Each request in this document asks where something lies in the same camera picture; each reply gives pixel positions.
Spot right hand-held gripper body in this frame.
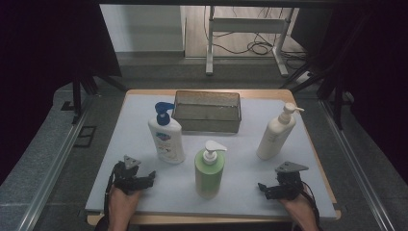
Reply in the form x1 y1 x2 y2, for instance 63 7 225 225
272 161 310 201

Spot white pump bottle blue cap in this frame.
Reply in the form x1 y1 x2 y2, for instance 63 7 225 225
147 101 187 166

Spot dark curtain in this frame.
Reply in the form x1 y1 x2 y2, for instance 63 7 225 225
290 0 408 185
0 0 123 187

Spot white panel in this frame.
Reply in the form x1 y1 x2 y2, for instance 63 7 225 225
99 4 186 54

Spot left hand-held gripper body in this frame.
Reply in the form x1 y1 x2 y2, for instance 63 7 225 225
112 155 146 194

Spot person's right hand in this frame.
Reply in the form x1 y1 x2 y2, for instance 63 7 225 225
277 192 315 222

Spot cream white pump bottle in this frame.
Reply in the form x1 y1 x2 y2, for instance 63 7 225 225
256 102 305 161

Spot pale blue table mat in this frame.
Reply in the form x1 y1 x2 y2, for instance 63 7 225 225
85 93 338 219

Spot green pump bottle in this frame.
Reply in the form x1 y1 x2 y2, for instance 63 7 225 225
194 140 228 200

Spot white power strip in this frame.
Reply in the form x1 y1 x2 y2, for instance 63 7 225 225
293 70 314 86

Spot white metal desk frame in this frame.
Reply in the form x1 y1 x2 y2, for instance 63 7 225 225
205 5 301 78

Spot aluminium rail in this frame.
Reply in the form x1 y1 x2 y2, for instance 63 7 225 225
318 99 396 231
17 95 94 231

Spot black tripod stand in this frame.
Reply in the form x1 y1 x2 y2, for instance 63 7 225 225
70 71 129 125
278 61 347 131

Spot black floor cables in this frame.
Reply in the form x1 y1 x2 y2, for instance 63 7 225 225
205 6 309 70

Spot metal mesh basket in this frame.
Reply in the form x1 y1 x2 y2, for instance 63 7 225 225
171 90 242 134

